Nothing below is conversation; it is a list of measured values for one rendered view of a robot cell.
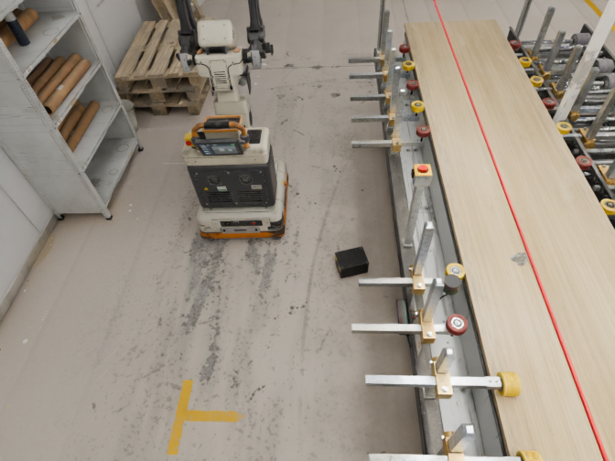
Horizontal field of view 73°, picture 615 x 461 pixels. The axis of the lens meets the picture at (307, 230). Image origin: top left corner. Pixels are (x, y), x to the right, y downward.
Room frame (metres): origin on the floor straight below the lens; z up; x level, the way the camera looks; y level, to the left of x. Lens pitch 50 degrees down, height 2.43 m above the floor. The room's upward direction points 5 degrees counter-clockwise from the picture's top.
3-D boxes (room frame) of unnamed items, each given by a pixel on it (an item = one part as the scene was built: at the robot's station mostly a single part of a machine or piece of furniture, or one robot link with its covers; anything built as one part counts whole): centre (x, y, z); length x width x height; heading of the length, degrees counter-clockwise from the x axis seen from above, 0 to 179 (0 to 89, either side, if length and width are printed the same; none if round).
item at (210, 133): (2.18, 0.47, 0.87); 0.23 x 0.15 x 0.11; 85
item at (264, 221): (1.97, 0.46, 0.23); 0.41 x 0.02 x 0.08; 85
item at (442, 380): (0.51, -0.43, 0.95); 0.14 x 0.06 x 0.05; 174
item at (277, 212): (2.29, 0.46, 0.16); 0.67 x 0.64 x 0.25; 175
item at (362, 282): (1.00, -0.43, 0.81); 0.43 x 0.03 x 0.04; 84
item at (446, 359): (0.53, -0.43, 0.87); 0.04 x 0.04 x 0.48; 84
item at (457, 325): (0.73, -0.56, 0.85); 0.08 x 0.08 x 0.11
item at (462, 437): (0.29, -0.40, 0.93); 0.04 x 0.04 x 0.48; 84
